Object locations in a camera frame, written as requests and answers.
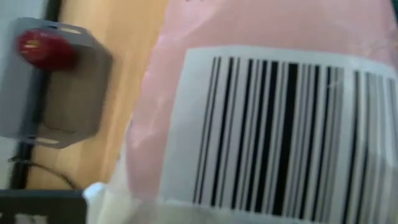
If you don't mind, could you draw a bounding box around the black table frame cross rail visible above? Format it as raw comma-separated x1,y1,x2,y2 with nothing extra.
8,0,65,190

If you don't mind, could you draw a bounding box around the black toaster power cable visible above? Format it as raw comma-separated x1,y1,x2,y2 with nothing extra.
8,156,80,190

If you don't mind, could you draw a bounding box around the red apple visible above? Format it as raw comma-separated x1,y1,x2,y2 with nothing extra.
16,29,77,71

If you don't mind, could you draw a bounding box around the pink strawberry yogurt cereal bag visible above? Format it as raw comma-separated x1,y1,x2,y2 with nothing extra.
83,0,398,224

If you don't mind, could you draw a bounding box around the black two-slot toaster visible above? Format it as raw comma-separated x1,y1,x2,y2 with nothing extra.
0,189,88,224

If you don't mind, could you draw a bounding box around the grey plastic bin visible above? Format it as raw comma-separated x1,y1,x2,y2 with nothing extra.
0,17,114,149

